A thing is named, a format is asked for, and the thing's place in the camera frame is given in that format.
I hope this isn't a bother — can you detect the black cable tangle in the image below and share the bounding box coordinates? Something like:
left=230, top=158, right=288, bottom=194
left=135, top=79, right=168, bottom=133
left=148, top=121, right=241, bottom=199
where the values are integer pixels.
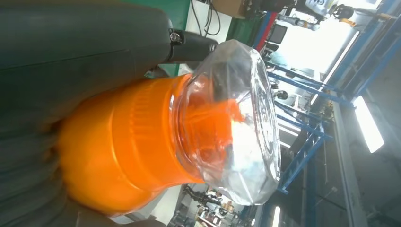
left=190, top=0, right=222, bottom=36

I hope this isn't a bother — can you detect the brown cardboard box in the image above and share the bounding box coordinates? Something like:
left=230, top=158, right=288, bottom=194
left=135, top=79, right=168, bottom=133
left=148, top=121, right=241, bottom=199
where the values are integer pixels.
left=212, top=0, right=249, bottom=19

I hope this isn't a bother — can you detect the blue steel frame structure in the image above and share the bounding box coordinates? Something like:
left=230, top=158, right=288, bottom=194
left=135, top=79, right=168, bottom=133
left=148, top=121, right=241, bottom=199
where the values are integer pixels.
left=264, top=0, right=401, bottom=227

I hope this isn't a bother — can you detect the background humanoid robot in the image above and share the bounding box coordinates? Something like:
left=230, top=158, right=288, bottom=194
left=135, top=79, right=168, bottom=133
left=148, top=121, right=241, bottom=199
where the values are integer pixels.
left=260, top=0, right=356, bottom=32

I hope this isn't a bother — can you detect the blue metal rack frame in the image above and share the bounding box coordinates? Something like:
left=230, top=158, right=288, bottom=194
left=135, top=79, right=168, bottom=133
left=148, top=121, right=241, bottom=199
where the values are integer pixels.
left=225, top=12, right=280, bottom=54

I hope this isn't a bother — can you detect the ceiling light panel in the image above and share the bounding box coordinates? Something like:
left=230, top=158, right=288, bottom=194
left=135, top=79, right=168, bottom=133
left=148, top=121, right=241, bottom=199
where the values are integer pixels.
left=271, top=206, right=282, bottom=227
left=353, top=95, right=385, bottom=154

